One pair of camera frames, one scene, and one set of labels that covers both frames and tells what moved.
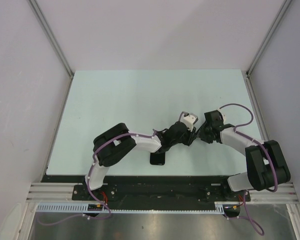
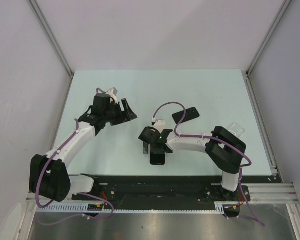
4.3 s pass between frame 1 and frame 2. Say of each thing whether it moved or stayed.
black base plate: stayed
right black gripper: moved
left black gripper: moved
